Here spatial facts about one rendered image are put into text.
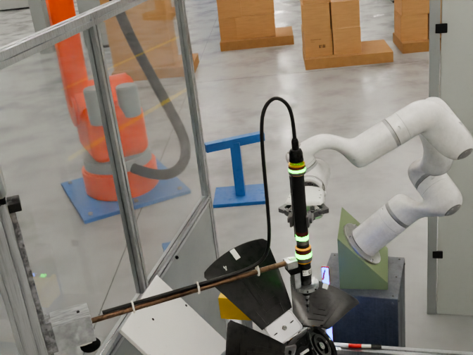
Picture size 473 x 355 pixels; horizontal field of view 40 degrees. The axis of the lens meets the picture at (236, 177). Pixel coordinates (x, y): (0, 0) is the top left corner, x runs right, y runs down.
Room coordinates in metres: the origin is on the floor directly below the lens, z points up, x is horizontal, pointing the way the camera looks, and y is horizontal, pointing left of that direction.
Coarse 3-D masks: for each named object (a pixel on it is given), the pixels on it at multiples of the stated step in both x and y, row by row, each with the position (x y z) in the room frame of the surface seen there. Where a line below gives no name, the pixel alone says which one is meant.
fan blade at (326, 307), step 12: (336, 288) 1.75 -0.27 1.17; (300, 300) 1.67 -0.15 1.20; (312, 300) 1.67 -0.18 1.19; (324, 300) 1.67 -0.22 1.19; (336, 300) 1.68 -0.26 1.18; (348, 300) 1.70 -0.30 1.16; (300, 312) 1.62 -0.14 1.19; (312, 312) 1.61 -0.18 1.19; (324, 312) 1.61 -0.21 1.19; (336, 312) 1.62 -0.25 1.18; (312, 324) 1.56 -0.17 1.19; (324, 324) 1.56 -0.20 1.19
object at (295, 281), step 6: (288, 258) 1.52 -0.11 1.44; (288, 264) 1.49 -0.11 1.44; (294, 264) 1.50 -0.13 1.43; (288, 270) 1.50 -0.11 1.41; (294, 270) 1.49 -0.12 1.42; (300, 270) 1.50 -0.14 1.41; (294, 276) 1.50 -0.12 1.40; (300, 276) 1.50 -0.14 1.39; (294, 282) 1.50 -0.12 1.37; (300, 282) 1.50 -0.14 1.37; (312, 282) 1.52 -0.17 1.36; (318, 282) 1.52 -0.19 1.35; (294, 288) 1.51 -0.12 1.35; (300, 288) 1.50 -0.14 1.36; (306, 288) 1.50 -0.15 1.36; (312, 288) 1.49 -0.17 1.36
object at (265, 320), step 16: (256, 240) 1.66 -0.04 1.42; (224, 256) 1.60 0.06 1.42; (240, 256) 1.61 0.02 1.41; (256, 256) 1.62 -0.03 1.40; (272, 256) 1.63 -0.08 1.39; (208, 272) 1.56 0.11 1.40; (224, 272) 1.56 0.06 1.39; (272, 272) 1.58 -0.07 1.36; (224, 288) 1.53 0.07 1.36; (240, 288) 1.54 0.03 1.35; (256, 288) 1.54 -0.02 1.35; (272, 288) 1.54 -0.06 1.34; (240, 304) 1.51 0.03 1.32; (256, 304) 1.51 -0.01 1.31; (272, 304) 1.51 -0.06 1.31; (288, 304) 1.51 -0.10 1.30; (256, 320) 1.48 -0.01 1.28; (272, 320) 1.48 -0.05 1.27
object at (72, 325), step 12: (60, 312) 1.35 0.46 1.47; (72, 312) 1.34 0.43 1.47; (84, 312) 1.33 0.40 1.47; (48, 324) 1.29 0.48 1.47; (60, 324) 1.29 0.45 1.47; (72, 324) 1.30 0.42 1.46; (84, 324) 1.31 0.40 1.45; (60, 336) 1.29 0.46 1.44; (72, 336) 1.30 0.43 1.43; (84, 336) 1.30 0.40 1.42; (60, 348) 1.29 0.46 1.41
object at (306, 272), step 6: (294, 144) 1.51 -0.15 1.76; (294, 150) 1.51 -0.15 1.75; (300, 150) 1.51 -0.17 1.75; (294, 156) 1.51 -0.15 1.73; (300, 156) 1.51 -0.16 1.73; (294, 162) 1.51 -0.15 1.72; (300, 162) 1.51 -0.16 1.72; (300, 264) 1.51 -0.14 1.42; (306, 264) 1.51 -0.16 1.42; (306, 270) 1.51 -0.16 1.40; (306, 276) 1.51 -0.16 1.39; (306, 282) 1.51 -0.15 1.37; (306, 294) 1.51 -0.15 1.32
